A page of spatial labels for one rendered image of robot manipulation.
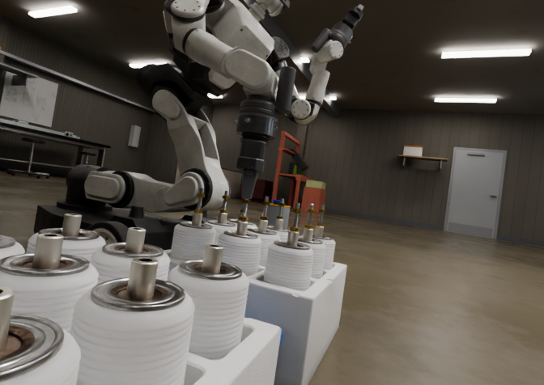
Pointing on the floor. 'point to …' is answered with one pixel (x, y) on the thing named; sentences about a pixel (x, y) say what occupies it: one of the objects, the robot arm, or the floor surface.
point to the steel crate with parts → (263, 188)
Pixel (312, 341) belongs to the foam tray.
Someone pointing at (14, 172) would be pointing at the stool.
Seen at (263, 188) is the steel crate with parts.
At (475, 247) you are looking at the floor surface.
